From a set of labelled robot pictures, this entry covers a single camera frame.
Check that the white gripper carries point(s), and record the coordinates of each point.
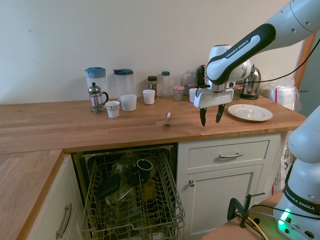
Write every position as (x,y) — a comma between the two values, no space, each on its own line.
(215,98)

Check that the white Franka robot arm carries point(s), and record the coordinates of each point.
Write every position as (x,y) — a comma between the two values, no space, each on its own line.
(250,45)

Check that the small white ramekin cup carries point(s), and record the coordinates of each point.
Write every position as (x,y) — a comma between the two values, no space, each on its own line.
(192,95)

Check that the jar with red gingham lid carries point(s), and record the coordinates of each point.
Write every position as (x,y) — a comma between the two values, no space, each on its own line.
(178,93)
(237,93)

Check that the white dinner plate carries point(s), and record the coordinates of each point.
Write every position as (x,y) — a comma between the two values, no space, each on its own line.
(250,113)

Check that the white cabinet drawer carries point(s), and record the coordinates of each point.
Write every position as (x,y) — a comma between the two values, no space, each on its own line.
(228,153)

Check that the empty clear glass jar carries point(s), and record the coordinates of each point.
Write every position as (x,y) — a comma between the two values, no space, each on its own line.
(191,78)

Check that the clear glass tumbler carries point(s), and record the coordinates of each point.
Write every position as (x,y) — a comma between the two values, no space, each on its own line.
(178,81)

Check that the stainless steel kettle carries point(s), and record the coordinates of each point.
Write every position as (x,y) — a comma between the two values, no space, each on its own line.
(253,85)

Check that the tall glass jar green lid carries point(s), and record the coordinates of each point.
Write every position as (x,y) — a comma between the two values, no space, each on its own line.
(165,85)

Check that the tapered white cup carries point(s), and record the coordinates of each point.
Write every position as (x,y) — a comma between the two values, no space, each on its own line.
(149,97)

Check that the dark-lidded spice jar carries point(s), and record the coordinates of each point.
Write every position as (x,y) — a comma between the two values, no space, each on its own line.
(152,85)

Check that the round metal cabinet knob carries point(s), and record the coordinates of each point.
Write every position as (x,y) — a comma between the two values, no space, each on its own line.
(191,183)

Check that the wide white cup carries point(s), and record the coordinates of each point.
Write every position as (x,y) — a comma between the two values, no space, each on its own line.
(128,103)

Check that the white cabinet door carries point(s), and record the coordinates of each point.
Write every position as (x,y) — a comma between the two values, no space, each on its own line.
(220,200)

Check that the dark mug with white rim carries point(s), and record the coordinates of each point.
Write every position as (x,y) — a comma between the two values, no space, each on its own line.
(144,171)

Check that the clear pitcher dark teal lid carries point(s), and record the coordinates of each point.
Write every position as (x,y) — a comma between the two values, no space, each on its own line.
(124,82)

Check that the black C-clamp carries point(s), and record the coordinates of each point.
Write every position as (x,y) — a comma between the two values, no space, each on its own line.
(241,207)

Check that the small patterned white cup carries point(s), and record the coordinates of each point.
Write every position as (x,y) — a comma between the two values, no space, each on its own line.
(112,110)

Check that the labelled clear glass jar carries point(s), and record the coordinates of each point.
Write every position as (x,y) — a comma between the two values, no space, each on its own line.
(119,168)

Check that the glass French press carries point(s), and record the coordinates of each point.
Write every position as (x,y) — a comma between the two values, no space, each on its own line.
(96,98)

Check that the wooden robot mounting board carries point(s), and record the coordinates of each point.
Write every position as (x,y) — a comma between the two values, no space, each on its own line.
(237,232)

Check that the clear pitcher light blue lid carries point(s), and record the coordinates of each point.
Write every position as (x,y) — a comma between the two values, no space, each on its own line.
(96,80)

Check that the clear plastic container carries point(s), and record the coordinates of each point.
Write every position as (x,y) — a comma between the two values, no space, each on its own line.
(120,195)

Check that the black container lid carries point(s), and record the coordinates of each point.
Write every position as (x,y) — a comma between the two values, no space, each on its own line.
(108,186)

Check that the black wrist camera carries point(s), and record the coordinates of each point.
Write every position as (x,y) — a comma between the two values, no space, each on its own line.
(201,75)

